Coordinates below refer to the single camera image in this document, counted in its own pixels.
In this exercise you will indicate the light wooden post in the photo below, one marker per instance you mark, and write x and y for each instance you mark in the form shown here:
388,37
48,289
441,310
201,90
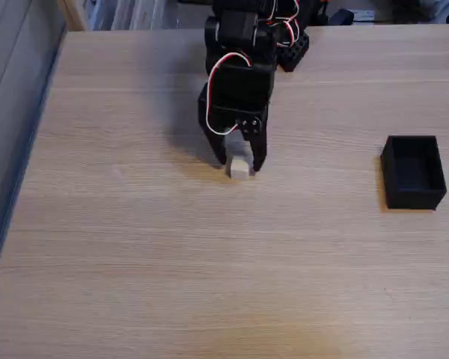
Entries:
72,14

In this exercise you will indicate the white block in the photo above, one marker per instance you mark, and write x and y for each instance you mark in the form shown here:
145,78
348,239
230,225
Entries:
240,169

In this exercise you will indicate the pale hanging fabric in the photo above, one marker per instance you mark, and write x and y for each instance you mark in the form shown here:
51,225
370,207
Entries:
134,14

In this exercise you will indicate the dark blue object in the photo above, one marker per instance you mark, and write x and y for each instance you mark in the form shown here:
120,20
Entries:
342,16

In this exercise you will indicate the white label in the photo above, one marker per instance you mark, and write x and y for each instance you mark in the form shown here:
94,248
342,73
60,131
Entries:
363,15

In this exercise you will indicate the black open box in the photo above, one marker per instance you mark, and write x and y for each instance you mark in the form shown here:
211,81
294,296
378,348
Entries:
413,194

